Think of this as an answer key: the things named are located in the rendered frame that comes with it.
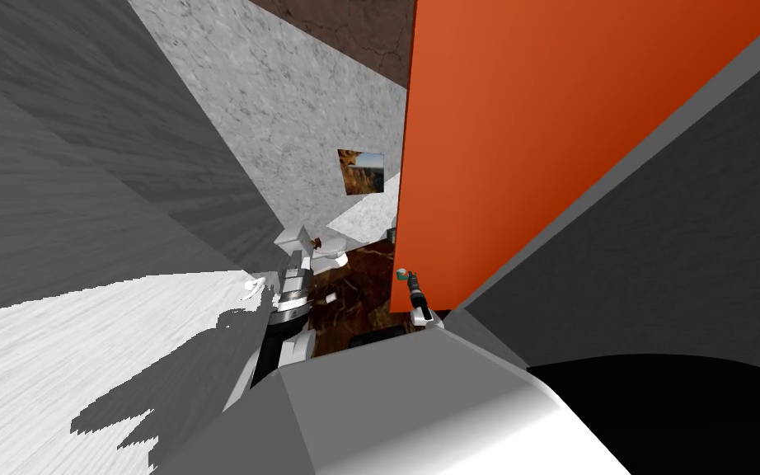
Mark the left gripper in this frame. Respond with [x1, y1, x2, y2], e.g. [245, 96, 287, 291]
[274, 223, 319, 272]

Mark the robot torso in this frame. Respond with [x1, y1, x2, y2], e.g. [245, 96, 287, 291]
[152, 326, 633, 475]

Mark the orange door leaf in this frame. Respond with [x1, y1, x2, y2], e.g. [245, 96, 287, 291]
[389, 0, 760, 314]

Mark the landscape picture on wall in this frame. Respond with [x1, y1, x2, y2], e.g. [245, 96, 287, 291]
[336, 148, 386, 196]

